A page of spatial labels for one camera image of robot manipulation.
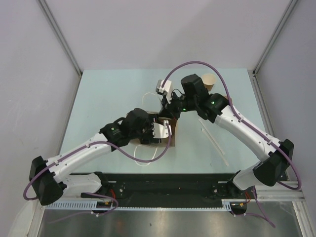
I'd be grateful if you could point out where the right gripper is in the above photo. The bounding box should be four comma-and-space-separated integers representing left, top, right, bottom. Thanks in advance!
158, 90, 198, 121

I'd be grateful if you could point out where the brown paper bag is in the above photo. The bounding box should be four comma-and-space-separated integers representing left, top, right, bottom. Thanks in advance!
128, 91, 179, 167

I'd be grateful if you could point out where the straw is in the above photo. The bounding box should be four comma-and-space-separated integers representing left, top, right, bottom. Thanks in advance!
198, 118, 225, 156
201, 128, 229, 167

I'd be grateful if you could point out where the brown paper cup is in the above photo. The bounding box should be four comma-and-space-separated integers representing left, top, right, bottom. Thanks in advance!
201, 74, 217, 94

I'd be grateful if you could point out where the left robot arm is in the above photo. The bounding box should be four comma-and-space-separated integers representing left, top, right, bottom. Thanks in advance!
23, 108, 172, 206

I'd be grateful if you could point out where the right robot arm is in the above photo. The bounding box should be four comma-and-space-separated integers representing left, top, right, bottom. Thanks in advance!
156, 74, 294, 198

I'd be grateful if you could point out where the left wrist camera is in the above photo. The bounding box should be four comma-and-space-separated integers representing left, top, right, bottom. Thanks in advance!
153, 120, 172, 139

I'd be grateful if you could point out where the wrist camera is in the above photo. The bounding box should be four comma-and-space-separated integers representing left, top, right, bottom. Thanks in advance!
156, 79, 173, 104
153, 120, 172, 139

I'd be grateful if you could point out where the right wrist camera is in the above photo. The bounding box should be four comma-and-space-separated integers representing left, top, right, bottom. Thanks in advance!
156, 79, 173, 104

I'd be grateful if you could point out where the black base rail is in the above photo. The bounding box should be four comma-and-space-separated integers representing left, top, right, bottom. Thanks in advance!
69, 172, 288, 208

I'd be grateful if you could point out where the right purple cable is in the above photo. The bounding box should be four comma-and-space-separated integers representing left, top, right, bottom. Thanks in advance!
161, 61, 303, 229

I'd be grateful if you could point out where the purple cable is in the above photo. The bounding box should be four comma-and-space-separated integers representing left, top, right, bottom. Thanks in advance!
23, 123, 172, 220
161, 61, 303, 229

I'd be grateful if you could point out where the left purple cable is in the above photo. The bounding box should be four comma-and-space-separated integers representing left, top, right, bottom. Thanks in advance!
23, 123, 172, 220

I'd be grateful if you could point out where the white cable duct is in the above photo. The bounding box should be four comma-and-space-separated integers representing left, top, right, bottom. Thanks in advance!
44, 198, 234, 212

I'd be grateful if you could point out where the aluminium frame post right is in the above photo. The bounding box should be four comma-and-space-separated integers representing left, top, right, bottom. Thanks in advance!
252, 0, 300, 77

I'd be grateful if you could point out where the aluminium frame post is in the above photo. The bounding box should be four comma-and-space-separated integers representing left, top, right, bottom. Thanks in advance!
36, 0, 83, 78
252, 0, 300, 77

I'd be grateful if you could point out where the aluminium frame post left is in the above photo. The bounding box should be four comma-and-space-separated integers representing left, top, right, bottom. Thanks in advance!
36, 0, 83, 78

